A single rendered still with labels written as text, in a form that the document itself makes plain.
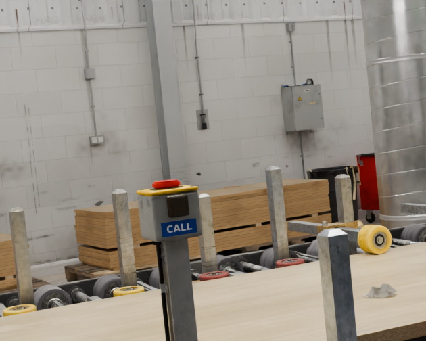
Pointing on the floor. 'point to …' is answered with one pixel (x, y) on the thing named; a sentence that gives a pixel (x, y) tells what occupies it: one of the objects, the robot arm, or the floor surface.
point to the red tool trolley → (368, 185)
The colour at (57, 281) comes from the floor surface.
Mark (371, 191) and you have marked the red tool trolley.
